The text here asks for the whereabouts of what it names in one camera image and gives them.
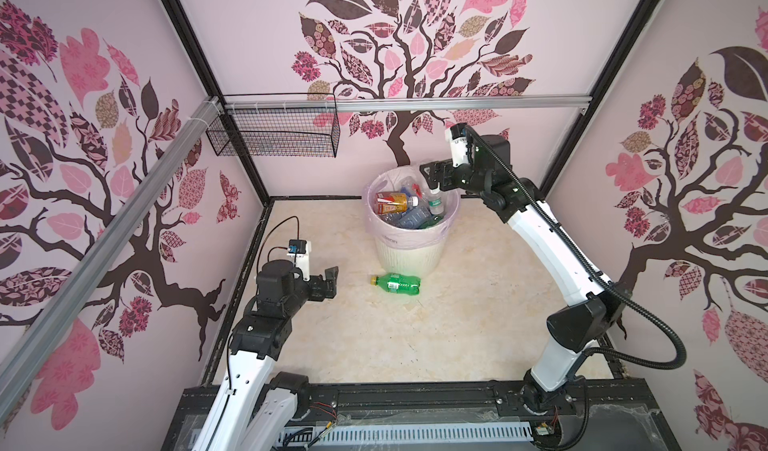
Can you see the left aluminium frame rail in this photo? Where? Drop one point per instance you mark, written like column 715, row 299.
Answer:
column 24, row 361

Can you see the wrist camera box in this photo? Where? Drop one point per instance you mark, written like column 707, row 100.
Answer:
column 299, row 250
column 460, row 148

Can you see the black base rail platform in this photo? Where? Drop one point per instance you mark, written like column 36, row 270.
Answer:
column 601, row 414

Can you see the clear bottle blue label white cap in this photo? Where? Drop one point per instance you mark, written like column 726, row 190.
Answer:
column 414, row 218

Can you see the aluminium frame rail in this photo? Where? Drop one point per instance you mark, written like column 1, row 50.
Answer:
column 24, row 361
column 420, row 103

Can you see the back aluminium frame rail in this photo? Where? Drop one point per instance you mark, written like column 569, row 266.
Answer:
column 420, row 103

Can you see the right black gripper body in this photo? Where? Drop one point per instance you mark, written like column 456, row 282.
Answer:
column 466, row 181

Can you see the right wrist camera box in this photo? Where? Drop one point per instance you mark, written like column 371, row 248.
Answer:
column 460, row 148

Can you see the orange drink red label bottle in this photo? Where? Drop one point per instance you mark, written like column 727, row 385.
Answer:
column 391, row 202

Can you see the clear bottle blue cap red label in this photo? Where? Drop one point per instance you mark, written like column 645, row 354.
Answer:
column 411, row 187

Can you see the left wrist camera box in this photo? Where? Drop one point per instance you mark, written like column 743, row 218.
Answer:
column 299, row 250

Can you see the clear bottle green white label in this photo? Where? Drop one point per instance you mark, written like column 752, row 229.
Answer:
column 435, row 201

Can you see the white slotted cable duct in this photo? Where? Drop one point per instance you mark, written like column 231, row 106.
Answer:
column 404, row 434

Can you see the black wire mesh basket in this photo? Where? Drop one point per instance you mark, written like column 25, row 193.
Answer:
column 277, row 125

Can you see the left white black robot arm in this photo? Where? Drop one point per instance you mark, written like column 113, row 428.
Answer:
column 253, row 406

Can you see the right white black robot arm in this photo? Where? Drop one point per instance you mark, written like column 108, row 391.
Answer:
column 593, row 303

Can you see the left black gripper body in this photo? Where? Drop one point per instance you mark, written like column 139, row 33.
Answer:
column 311, row 290

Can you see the clear bottle blue label front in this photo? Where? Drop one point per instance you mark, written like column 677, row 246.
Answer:
column 391, row 218

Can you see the cream plastic waste bin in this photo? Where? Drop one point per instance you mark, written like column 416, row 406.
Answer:
column 419, row 262

